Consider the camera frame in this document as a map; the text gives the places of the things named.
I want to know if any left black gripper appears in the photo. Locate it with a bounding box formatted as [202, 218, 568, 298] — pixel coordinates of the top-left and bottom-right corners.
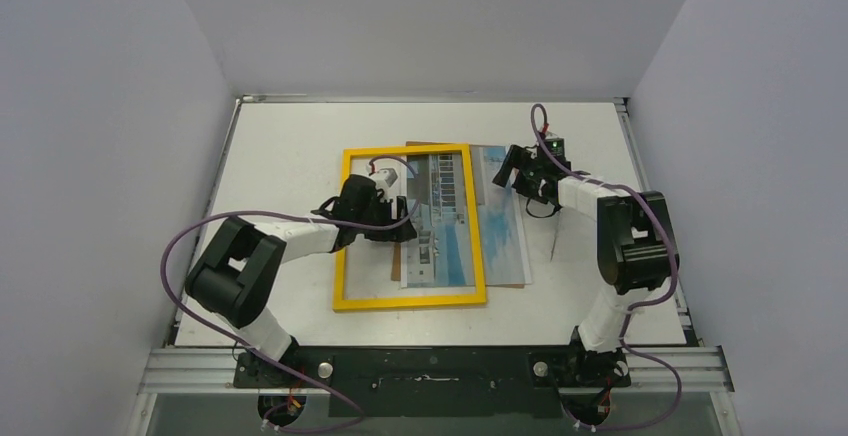
[355, 196, 415, 243]

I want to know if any blue building photo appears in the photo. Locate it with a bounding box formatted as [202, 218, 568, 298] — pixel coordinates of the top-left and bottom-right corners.
[400, 145, 534, 290]

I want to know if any brown fibreboard backing board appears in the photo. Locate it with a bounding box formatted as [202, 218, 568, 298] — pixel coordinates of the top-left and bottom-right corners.
[389, 141, 528, 290]

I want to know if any yellow wooden photo frame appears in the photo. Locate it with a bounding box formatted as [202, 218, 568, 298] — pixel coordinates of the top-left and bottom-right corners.
[333, 144, 487, 311]

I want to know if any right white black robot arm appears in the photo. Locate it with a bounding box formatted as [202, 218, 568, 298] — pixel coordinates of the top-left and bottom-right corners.
[493, 138, 679, 385]

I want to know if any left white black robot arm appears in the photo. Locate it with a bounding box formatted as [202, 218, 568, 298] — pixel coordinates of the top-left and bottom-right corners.
[185, 169, 417, 387]

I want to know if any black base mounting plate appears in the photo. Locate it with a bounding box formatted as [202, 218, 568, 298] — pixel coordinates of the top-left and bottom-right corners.
[231, 349, 631, 421]

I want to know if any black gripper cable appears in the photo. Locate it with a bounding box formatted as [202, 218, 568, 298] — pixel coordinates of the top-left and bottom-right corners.
[524, 191, 561, 220]

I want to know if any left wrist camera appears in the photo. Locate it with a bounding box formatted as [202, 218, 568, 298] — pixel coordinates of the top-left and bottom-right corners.
[369, 168, 398, 192]

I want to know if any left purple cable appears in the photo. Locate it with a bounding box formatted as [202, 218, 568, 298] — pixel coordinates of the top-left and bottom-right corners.
[159, 155, 421, 436]

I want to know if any purple cable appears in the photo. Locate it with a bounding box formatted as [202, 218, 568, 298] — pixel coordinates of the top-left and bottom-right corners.
[159, 155, 421, 436]
[529, 102, 684, 433]

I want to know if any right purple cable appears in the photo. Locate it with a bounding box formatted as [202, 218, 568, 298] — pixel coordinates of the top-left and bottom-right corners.
[529, 102, 684, 433]

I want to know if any aluminium rail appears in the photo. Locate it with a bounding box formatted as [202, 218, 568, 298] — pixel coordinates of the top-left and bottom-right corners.
[135, 345, 735, 396]

